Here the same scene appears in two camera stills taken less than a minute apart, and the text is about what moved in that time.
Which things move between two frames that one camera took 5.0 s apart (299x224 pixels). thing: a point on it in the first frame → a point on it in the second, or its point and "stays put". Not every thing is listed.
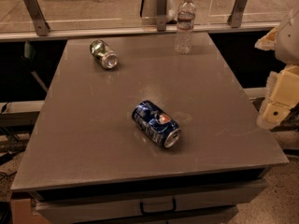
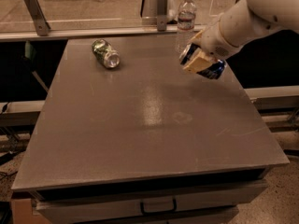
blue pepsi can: (158, 124) → (215, 71)
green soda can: (105, 56) stays put
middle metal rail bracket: (162, 9) stays put
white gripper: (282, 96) → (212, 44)
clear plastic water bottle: (185, 24) stays put
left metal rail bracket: (42, 26) stays put
